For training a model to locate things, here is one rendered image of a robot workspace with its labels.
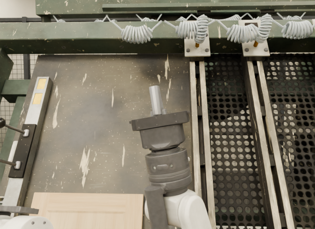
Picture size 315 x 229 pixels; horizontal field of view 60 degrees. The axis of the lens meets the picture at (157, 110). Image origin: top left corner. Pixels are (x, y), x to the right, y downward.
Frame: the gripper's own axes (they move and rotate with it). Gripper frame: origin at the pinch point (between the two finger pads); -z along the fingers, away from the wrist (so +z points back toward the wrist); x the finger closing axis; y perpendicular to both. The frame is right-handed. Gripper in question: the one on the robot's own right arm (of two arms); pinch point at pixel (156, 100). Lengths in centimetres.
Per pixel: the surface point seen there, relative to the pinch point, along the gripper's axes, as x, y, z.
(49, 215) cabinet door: 48, 21, 29
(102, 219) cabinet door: 31, 24, 33
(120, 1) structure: 36, 95, -66
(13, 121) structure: 73, 39, -5
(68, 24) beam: 46, 50, -42
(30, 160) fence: 57, 27, 11
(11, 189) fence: 60, 20, 19
